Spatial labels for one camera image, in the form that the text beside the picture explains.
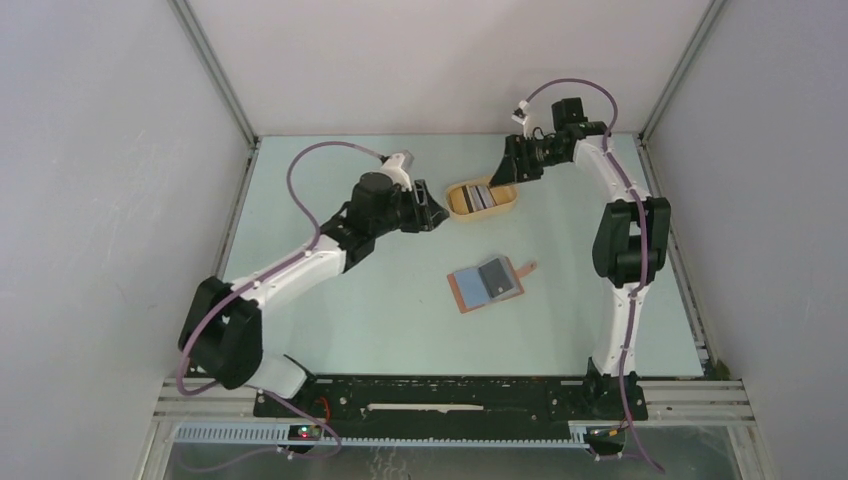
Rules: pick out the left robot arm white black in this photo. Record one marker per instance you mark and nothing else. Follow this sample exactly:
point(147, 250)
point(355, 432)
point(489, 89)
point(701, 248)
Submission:
point(223, 330)

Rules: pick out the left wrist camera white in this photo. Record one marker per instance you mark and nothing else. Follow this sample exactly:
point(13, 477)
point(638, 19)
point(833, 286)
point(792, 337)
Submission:
point(396, 166)

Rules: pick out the black credit card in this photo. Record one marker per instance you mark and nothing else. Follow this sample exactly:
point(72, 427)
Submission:
point(498, 278)

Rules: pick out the brown leather card holder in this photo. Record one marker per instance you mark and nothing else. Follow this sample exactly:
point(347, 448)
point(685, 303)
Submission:
point(468, 290)

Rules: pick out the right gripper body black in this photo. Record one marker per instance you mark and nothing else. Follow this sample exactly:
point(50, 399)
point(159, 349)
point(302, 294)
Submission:
point(535, 154)

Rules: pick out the stack of cards in tray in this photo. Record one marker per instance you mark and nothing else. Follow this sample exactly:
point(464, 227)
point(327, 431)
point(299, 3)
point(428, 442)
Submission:
point(478, 197)

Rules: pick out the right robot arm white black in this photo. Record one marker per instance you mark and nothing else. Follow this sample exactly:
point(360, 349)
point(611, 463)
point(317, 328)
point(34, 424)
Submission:
point(631, 242)

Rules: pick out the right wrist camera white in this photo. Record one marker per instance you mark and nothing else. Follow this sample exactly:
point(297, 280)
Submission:
point(523, 117)

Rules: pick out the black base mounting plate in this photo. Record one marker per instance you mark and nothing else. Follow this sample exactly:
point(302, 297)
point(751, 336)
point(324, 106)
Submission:
point(457, 408)

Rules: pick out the aluminium frame front rail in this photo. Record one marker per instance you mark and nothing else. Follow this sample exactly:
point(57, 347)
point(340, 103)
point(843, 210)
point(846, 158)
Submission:
point(668, 402)

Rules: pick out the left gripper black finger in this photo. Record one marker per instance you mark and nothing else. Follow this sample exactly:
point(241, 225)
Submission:
point(429, 215)
point(420, 191)

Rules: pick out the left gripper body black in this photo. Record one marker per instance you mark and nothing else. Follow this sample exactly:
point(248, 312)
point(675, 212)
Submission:
point(402, 214)

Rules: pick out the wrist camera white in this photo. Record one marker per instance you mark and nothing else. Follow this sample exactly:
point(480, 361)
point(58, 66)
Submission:
point(396, 166)
point(523, 117)

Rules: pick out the cream oval tray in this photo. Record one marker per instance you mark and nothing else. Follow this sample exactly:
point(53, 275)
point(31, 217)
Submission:
point(505, 196)

